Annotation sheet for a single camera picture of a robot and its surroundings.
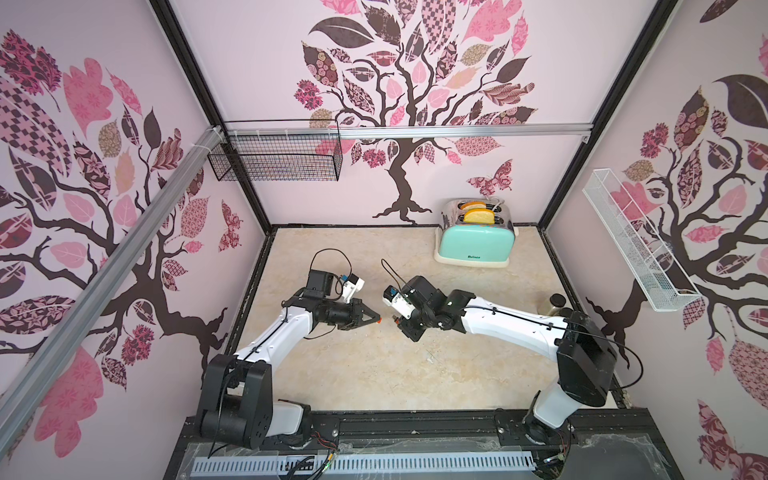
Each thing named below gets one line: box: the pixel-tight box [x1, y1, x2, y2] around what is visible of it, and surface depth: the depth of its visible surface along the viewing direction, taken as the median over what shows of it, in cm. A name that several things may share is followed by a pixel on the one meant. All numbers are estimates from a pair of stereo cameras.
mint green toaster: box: [434, 198, 516, 269], surface depth 102 cm
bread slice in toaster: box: [460, 201, 495, 224], surface depth 100 cm
